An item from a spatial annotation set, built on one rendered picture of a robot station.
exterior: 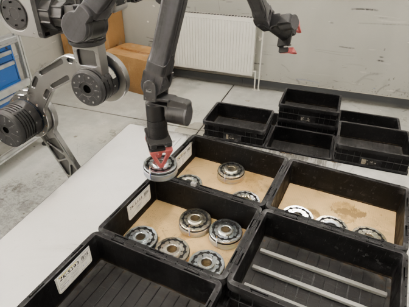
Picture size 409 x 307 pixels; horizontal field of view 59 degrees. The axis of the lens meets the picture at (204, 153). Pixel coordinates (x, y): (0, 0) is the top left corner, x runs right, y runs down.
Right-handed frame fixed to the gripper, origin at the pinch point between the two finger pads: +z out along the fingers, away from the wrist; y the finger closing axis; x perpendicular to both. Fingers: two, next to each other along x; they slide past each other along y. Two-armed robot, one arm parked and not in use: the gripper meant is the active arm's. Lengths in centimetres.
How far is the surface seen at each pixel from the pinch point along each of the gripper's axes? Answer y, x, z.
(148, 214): 1.9, 4.6, 22.4
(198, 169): 21.5, -18.5, 22.4
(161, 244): -15.4, 3.5, 19.2
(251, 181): 8.5, -35.6, 22.0
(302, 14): 243, -189, 24
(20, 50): 205, 67, 26
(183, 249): -19.3, -2.2, 18.9
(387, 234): -29, -66, 21
